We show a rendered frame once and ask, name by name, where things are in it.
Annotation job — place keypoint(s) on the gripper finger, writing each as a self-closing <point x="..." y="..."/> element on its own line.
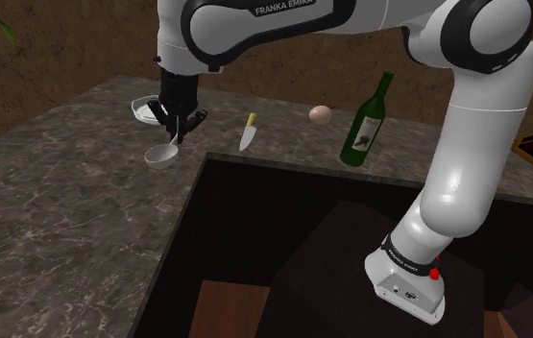
<point x="159" y="113"/>
<point x="195" y="121"/>

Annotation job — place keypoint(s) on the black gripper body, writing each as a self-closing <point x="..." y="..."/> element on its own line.
<point x="179" y="91"/>

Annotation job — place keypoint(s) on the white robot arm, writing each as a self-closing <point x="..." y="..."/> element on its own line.
<point x="476" y="154"/>

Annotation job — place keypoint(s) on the white plate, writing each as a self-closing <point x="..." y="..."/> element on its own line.
<point x="144" y="110"/>

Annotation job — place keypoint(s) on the white ladle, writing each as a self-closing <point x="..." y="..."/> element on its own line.
<point x="160" y="157"/>

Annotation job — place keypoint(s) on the brown egg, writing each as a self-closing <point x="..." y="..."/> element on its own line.
<point x="320" y="115"/>

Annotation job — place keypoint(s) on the green wine bottle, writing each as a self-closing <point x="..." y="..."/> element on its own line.
<point x="362" y="135"/>

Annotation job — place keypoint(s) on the dark robot stand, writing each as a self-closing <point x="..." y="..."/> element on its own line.
<point x="331" y="271"/>

